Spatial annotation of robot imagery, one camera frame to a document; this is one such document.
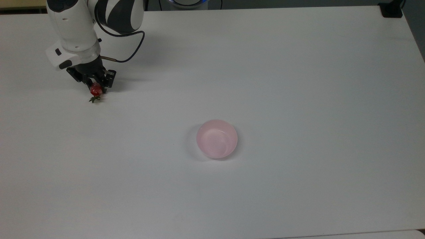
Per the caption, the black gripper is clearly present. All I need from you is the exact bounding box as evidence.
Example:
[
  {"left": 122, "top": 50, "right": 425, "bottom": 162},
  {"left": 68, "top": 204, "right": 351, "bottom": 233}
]
[{"left": 66, "top": 56, "right": 117, "bottom": 94}]

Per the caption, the red strawberry with green leaves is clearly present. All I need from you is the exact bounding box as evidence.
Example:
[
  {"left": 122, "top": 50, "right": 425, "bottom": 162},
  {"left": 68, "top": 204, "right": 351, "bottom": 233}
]
[{"left": 88, "top": 82, "right": 103, "bottom": 104}]

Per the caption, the pink plastic bowl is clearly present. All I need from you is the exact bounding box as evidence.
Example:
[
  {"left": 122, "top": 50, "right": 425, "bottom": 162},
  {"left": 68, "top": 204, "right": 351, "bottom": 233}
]
[{"left": 196, "top": 119, "right": 238, "bottom": 160}]

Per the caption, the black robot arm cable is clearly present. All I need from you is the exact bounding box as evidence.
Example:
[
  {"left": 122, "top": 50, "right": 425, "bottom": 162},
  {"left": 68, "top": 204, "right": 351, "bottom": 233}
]
[{"left": 94, "top": 10, "right": 146, "bottom": 63}]

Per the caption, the robot base blue light ring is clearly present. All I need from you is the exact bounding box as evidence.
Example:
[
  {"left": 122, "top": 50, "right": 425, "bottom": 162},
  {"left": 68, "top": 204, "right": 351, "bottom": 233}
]
[{"left": 167, "top": 0, "right": 210, "bottom": 8}]

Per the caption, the black corner clamp mount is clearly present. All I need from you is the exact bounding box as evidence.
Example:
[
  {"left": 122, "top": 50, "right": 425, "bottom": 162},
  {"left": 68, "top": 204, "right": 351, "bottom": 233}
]
[{"left": 379, "top": 1, "right": 405, "bottom": 19}]

